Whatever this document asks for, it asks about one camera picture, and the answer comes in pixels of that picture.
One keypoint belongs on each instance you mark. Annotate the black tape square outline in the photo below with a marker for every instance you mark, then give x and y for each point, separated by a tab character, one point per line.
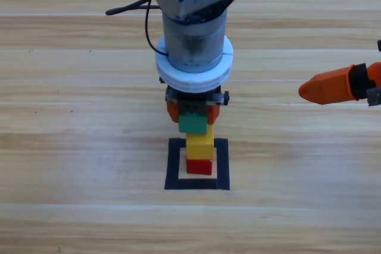
173	167

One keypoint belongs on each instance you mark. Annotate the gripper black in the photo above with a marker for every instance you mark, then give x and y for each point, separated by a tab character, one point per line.
192	106
375	97

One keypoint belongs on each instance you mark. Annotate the red wooden cube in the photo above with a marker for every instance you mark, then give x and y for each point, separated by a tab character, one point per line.
199	167

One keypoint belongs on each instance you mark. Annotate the green wooden cube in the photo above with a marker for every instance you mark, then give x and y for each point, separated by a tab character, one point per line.
193	124

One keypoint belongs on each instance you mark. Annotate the yellow wooden cube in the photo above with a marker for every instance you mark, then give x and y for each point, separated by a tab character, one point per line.
199	147

